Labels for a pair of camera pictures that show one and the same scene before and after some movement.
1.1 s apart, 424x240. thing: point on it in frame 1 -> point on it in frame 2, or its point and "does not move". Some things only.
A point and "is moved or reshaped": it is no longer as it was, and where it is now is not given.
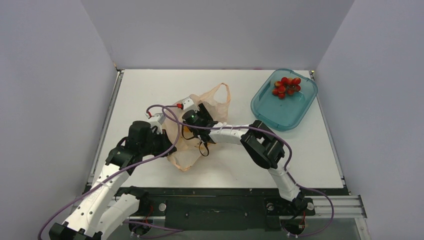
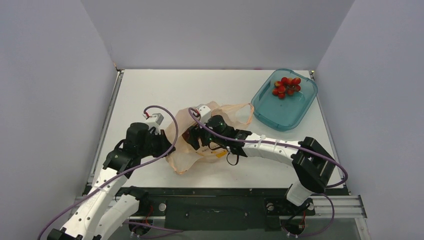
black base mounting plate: (220, 209) does not move
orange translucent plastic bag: (216, 102) is moved or reshaped
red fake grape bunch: (286, 85) does not move
